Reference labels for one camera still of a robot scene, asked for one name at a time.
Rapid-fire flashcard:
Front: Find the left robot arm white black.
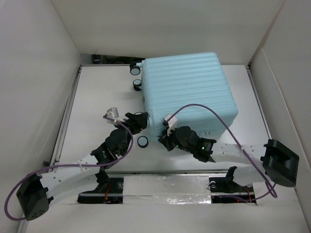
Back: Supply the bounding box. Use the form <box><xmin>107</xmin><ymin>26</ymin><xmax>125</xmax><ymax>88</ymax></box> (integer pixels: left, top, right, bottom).
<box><xmin>16</xmin><ymin>108</ymin><xmax>148</xmax><ymax>221</ymax></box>

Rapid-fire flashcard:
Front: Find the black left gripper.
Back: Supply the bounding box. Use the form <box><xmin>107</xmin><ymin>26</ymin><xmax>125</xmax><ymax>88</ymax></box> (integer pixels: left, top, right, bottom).
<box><xmin>114</xmin><ymin>113</ymin><xmax>148</xmax><ymax>157</ymax></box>

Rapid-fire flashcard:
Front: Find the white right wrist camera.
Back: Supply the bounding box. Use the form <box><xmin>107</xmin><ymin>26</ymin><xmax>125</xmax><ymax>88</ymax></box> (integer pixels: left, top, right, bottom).
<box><xmin>163</xmin><ymin>114</ymin><xmax>178</xmax><ymax>130</ymax></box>

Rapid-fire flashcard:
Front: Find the metal base rail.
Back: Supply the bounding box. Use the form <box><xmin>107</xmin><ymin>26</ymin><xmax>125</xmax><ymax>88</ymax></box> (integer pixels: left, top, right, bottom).
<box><xmin>29</xmin><ymin>169</ymin><xmax>258</xmax><ymax>204</ymax></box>

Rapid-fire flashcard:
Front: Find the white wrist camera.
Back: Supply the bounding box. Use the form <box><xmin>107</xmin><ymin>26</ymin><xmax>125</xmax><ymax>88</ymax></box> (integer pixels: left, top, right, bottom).
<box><xmin>163</xmin><ymin>114</ymin><xmax>178</xmax><ymax>130</ymax></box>
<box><xmin>103</xmin><ymin>107</ymin><xmax>124</xmax><ymax>125</ymax></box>

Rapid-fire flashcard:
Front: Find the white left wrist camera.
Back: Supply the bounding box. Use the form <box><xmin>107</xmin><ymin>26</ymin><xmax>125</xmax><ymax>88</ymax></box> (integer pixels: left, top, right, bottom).
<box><xmin>103</xmin><ymin>107</ymin><xmax>124</xmax><ymax>125</ymax></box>

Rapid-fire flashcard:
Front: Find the light blue hard-shell suitcase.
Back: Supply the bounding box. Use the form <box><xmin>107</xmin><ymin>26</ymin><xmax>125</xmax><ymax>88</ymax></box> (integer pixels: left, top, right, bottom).
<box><xmin>130</xmin><ymin>52</ymin><xmax>238</xmax><ymax>142</ymax></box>

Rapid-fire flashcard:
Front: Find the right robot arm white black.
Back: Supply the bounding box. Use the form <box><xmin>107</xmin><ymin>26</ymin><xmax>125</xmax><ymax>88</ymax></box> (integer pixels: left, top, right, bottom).
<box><xmin>158</xmin><ymin>126</ymin><xmax>299</xmax><ymax>191</ymax></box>

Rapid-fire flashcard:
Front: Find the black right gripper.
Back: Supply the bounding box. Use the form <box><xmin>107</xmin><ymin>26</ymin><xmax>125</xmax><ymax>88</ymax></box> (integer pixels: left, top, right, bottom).
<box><xmin>157</xmin><ymin>125</ymin><xmax>194</xmax><ymax>154</ymax></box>

